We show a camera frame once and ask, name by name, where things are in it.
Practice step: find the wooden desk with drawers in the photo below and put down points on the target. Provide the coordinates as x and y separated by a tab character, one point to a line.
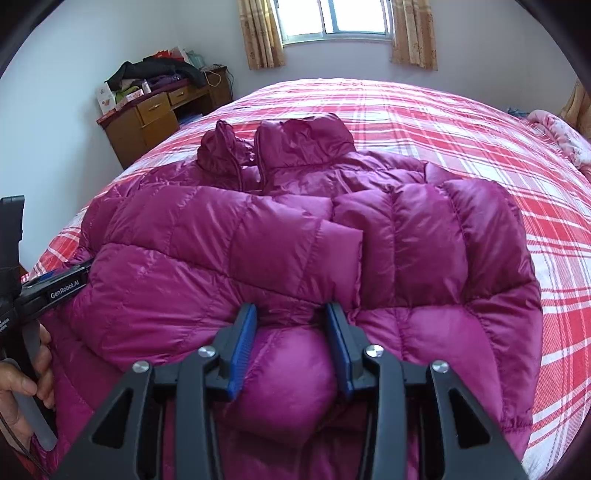
152	120

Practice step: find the blue cloth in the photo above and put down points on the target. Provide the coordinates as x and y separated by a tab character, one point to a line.
516	111

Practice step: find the window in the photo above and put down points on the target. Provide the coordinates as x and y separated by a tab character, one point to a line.
337	18

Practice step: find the red plaid bed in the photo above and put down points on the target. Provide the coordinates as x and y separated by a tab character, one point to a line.
461	138

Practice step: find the magenta down jacket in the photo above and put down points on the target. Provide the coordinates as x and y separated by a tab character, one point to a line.
277	240

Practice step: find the pink blanket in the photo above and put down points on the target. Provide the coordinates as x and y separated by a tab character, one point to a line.
563	134

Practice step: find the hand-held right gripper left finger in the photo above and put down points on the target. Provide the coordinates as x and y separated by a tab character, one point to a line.
242	350

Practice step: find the white box with orange print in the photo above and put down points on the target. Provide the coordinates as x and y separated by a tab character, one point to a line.
105	99

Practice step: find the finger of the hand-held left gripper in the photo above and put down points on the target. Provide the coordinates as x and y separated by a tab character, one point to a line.
69	271

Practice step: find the tan floral curtain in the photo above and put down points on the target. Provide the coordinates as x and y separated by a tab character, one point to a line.
261	32
413	32

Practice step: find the pile of dark clothes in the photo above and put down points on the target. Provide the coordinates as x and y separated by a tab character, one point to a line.
157	69

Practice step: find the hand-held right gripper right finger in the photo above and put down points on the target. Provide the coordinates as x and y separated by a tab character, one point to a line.
339	350

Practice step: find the person's left hand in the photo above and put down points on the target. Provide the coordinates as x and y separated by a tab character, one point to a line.
11	392

